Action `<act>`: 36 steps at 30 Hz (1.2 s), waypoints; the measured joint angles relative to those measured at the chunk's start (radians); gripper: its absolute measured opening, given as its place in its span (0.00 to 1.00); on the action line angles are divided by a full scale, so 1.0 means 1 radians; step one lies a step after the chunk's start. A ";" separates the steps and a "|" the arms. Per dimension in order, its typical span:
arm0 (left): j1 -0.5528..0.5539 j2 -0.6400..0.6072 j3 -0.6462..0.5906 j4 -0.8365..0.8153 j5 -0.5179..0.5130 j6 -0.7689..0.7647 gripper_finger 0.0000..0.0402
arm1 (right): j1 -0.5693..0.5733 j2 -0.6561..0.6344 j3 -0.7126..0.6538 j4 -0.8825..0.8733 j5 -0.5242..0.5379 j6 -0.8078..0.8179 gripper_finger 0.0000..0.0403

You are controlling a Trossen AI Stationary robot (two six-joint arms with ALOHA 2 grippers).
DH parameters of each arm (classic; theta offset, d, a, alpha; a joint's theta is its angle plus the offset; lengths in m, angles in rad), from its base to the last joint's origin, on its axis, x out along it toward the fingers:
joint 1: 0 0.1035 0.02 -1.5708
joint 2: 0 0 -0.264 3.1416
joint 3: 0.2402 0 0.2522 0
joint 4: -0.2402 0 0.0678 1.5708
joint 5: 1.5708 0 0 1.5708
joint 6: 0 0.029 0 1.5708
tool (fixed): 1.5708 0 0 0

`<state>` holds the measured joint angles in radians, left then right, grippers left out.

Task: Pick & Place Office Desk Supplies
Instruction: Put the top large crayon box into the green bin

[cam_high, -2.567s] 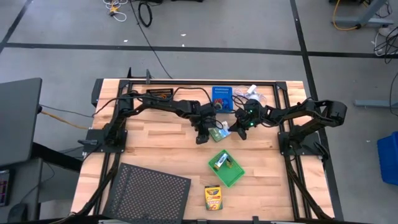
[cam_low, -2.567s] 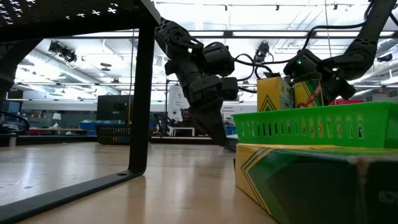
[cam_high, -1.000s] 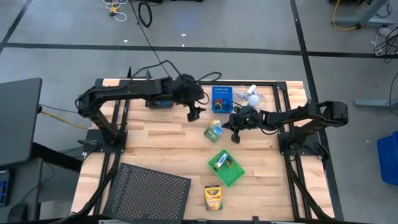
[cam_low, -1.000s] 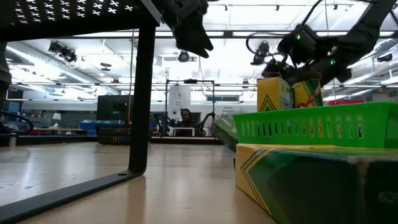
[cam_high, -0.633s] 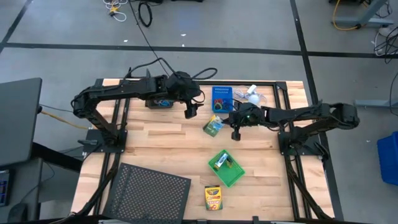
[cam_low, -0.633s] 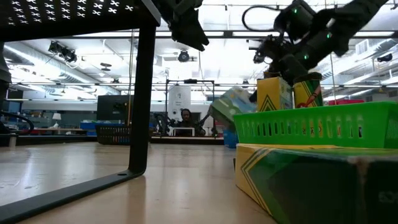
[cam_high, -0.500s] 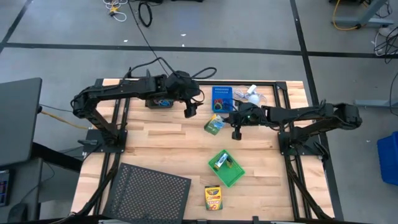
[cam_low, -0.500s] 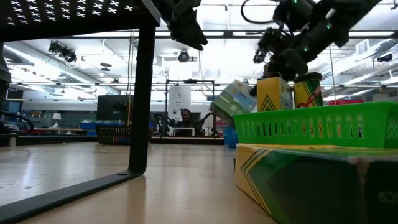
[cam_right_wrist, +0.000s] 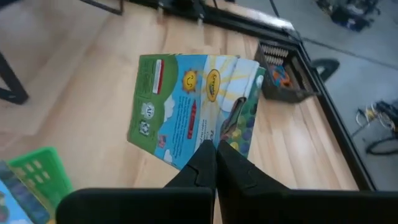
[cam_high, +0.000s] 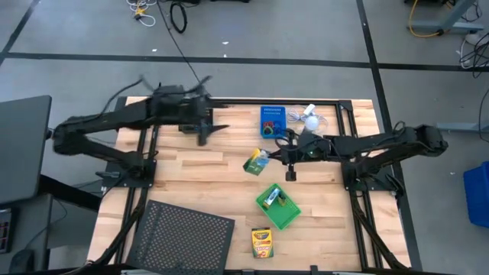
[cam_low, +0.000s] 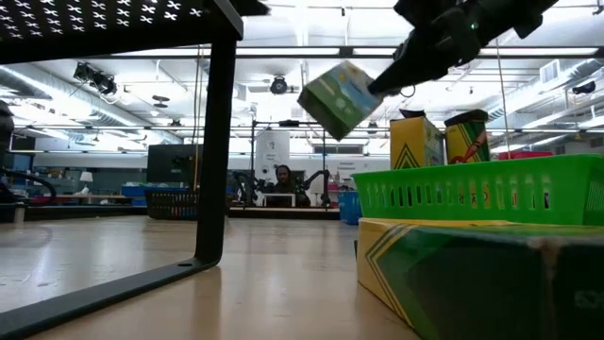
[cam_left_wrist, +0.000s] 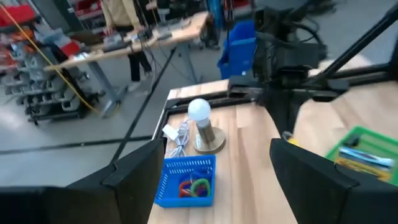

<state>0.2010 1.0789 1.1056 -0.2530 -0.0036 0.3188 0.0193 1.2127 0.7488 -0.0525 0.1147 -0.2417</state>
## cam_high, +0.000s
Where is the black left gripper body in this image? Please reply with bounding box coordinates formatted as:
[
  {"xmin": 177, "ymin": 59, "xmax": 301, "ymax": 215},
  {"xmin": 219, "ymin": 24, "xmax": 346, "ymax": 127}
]
[{"xmin": 179, "ymin": 95, "xmax": 215, "ymax": 133}]

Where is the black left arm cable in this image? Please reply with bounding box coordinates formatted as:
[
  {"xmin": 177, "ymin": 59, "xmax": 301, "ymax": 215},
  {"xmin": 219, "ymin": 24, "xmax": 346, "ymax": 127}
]
[{"xmin": 101, "ymin": 74, "xmax": 213, "ymax": 115}]

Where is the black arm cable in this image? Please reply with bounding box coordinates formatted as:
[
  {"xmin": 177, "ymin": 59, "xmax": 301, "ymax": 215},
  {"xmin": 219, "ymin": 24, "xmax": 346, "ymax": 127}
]
[
  {"xmin": 274, "ymin": 128, "xmax": 303, "ymax": 152},
  {"xmin": 101, "ymin": 74, "xmax": 213, "ymax": 115}
]

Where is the green plastic basket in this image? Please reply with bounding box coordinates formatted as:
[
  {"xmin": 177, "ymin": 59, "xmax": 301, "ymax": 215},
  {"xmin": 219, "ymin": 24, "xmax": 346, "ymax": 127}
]
[{"xmin": 254, "ymin": 183, "xmax": 303, "ymax": 231}]

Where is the black plastic basket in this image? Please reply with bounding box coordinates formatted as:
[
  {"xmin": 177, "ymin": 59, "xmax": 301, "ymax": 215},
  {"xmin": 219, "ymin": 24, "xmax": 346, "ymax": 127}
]
[{"xmin": 178, "ymin": 122, "xmax": 202, "ymax": 134}]

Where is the dark grey flat monitor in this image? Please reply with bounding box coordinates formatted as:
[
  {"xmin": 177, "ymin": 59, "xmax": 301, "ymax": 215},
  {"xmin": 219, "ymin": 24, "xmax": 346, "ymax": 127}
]
[{"xmin": 0, "ymin": 95, "xmax": 53, "ymax": 205}]

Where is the yellow floor cable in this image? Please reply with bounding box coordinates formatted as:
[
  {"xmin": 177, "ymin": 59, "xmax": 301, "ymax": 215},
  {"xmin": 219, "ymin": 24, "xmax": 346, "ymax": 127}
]
[{"xmin": 408, "ymin": 0, "xmax": 444, "ymax": 38}]

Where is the black perforated metal shelf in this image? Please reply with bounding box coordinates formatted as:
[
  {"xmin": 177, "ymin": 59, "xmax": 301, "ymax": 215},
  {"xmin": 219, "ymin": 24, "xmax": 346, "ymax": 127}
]
[{"xmin": 125, "ymin": 199, "xmax": 236, "ymax": 275}]

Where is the blue storage bin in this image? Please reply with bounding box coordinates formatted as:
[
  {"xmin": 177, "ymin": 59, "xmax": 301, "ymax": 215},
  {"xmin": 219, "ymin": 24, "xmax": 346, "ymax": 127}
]
[{"xmin": 463, "ymin": 160, "xmax": 489, "ymax": 228}]

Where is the blue plastic basket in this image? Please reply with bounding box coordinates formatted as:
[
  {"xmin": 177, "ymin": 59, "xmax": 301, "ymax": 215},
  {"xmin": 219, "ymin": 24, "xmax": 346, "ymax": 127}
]
[{"xmin": 259, "ymin": 105, "xmax": 287, "ymax": 140}]

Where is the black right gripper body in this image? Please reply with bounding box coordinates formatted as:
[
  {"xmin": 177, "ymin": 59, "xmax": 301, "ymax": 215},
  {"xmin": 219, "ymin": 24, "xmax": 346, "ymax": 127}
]
[{"xmin": 280, "ymin": 129, "xmax": 332, "ymax": 163}]

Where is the black coiled floor cable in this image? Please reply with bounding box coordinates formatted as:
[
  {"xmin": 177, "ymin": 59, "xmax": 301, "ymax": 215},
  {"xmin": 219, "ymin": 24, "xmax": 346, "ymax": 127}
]
[{"xmin": 169, "ymin": 2, "xmax": 188, "ymax": 34}]

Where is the white lamp cord with plug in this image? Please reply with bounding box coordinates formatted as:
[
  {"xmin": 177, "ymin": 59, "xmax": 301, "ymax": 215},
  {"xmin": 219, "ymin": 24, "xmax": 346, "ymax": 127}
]
[{"xmin": 286, "ymin": 103, "xmax": 329, "ymax": 134}]

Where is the yellow Crayola 24 crayon box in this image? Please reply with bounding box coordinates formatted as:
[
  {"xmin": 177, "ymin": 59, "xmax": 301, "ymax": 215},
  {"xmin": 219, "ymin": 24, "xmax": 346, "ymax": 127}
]
[{"xmin": 251, "ymin": 227, "xmax": 274, "ymax": 260}]

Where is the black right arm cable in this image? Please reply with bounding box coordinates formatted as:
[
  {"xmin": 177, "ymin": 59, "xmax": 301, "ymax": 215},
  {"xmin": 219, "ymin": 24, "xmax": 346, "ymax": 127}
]
[{"xmin": 274, "ymin": 128, "xmax": 303, "ymax": 152}]

